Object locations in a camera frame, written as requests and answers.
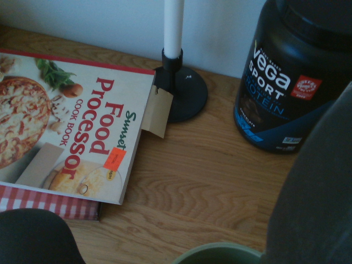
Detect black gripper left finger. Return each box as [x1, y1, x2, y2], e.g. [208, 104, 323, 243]
[0, 208, 86, 264]

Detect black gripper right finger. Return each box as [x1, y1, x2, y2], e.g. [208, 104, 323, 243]
[260, 81, 352, 264]

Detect green ribbed holder cup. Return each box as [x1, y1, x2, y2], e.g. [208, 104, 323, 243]
[172, 241, 263, 264]

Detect black candle holder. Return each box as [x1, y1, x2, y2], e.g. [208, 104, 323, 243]
[153, 47, 209, 123]

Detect red checkered book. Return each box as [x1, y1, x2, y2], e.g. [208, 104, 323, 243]
[0, 183, 104, 222]

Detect black protein powder tub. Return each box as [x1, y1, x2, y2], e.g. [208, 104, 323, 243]
[233, 0, 352, 155]

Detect Sunset Food Processor cookbook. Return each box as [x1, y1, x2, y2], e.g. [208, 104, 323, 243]
[0, 48, 157, 206]

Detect tan paper bookmark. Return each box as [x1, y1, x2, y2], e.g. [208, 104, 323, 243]
[142, 85, 174, 139]

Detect white taper candle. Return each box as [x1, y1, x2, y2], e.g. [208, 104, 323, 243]
[163, 0, 184, 59]

